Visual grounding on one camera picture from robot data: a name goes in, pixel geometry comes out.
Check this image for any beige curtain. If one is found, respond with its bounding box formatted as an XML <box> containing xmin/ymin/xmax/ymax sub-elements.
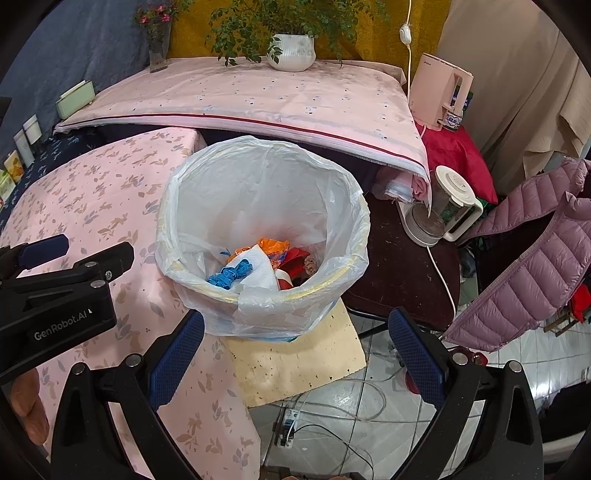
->
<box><xmin>438</xmin><ymin>0</ymin><xmax>591</xmax><ymax>185</ymax></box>

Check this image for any pink water dispenser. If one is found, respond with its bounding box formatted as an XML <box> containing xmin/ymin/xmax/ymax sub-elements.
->
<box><xmin>409</xmin><ymin>52</ymin><xmax>475</xmax><ymax>132</ymax></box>

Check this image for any tall white bottle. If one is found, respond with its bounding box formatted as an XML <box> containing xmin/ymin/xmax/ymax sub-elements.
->
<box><xmin>13</xmin><ymin>130</ymin><xmax>35</xmax><ymax>167</ymax></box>

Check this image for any navy floral cloth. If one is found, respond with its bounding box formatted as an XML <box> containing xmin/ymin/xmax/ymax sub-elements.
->
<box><xmin>0</xmin><ymin>124</ymin><xmax>100</xmax><ymax>222</ymax></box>

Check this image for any folded pink cloth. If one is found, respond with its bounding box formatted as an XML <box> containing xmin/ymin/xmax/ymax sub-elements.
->
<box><xmin>374</xmin><ymin>168</ymin><xmax>432</xmax><ymax>204</ymax></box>

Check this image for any pink rabbit-print tablecloth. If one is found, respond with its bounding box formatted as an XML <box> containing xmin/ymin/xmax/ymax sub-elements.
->
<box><xmin>0</xmin><ymin>127</ymin><xmax>262</xmax><ymax>480</ymax></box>

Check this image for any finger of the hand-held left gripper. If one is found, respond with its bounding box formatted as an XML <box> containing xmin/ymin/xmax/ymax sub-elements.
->
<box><xmin>0</xmin><ymin>234</ymin><xmax>70</xmax><ymax>280</ymax></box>
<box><xmin>0</xmin><ymin>241</ymin><xmax>136</xmax><ymax>304</ymax></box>

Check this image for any glass vase with red flowers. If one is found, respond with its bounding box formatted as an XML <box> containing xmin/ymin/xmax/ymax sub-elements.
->
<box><xmin>134</xmin><ymin>2</ymin><xmax>183</xmax><ymax>73</ymax></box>

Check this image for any pink dotted quilt cover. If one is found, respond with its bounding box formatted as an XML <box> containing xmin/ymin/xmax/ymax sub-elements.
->
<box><xmin>53</xmin><ymin>58</ymin><xmax>432</xmax><ymax>206</ymax></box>

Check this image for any trash can with white bag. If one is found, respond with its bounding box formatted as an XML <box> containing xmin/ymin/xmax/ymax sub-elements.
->
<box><xmin>156</xmin><ymin>135</ymin><xmax>371</xmax><ymax>343</ymax></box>

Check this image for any large orange wrapper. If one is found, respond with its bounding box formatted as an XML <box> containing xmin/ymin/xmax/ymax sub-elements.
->
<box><xmin>233</xmin><ymin>237</ymin><xmax>291</xmax><ymax>268</ymax></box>

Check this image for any yellow board under bin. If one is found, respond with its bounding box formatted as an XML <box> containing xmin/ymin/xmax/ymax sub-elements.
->
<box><xmin>225</xmin><ymin>298</ymin><xmax>368</xmax><ymax>408</ymax></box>

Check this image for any person's left hand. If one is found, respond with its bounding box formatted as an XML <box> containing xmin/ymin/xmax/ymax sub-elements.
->
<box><xmin>10</xmin><ymin>368</ymin><xmax>50</xmax><ymax>446</ymax></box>

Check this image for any white kettle cable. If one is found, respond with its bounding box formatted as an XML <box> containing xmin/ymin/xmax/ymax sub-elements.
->
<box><xmin>427</xmin><ymin>244</ymin><xmax>459</xmax><ymax>326</ymax></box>

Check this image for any red cloth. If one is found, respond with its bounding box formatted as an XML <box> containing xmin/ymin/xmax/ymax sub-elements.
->
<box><xmin>420</xmin><ymin>122</ymin><xmax>499</xmax><ymax>204</ymax></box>

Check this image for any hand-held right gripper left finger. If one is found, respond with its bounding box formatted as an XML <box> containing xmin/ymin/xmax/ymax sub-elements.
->
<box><xmin>50</xmin><ymin>310</ymin><xmax>206</xmax><ymax>480</ymax></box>

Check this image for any purple padded jacket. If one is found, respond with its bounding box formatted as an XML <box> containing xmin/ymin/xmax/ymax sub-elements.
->
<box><xmin>443</xmin><ymin>157</ymin><xmax>591</xmax><ymax>356</ymax></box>

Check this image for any red thermos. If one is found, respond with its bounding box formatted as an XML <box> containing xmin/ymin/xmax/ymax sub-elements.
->
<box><xmin>402</xmin><ymin>348</ymin><xmax>488</xmax><ymax>395</ymax></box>

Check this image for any light green tissue box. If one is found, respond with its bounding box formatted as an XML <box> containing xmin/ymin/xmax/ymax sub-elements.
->
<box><xmin>55</xmin><ymin>79</ymin><xmax>95</xmax><ymax>118</ymax></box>

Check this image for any white cable with switch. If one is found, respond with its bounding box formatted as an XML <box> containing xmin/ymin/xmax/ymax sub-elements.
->
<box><xmin>399</xmin><ymin>0</ymin><xmax>417</xmax><ymax>95</ymax></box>

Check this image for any mustard yellow backdrop cloth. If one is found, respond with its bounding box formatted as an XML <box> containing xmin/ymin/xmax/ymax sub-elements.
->
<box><xmin>166</xmin><ymin>0</ymin><xmax>451</xmax><ymax>88</ymax></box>

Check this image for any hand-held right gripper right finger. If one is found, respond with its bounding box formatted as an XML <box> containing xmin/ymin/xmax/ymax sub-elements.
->
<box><xmin>389</xmin><ymin>307</ymin><xmax>543</xmax><ymax>480</ymax></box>

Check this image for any green plant in white pot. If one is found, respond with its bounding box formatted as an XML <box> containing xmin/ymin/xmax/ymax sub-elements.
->
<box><xmin>205</xmin><ymin>0</ymin><xmax>389</xmax><ymax>72</ymax></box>

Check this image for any dark side table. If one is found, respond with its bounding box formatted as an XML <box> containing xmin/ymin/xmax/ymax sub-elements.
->
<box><xmin>344</xmin><ymin>194</ymin><xmax>462</xmax><ymax>330</ymax></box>

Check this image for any white electric kettle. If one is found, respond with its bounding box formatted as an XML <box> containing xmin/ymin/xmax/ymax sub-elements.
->
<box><xmin>397</xmin><ymin>165</ymin><xmax>485</xmax><ymax>247</ymax></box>

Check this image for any white power strip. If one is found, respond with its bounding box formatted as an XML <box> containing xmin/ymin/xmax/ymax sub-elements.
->
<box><xmin>274</xmin><ymin>401</ymin><xmax>301</xmax><ymax>448</ymax></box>

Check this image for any blue cord bundle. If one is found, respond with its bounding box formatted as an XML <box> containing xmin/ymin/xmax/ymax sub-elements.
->
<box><xmin>207</xmin><ymin>258</ymin><xmax>254</xmax><ymax>289</ymax></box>

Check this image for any blue backdrop cloth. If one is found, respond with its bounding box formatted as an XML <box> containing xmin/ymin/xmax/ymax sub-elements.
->
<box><xmin>0</xmin><ymin>0</ymin><xmax>153</xmax><ymax>162</ymax></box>

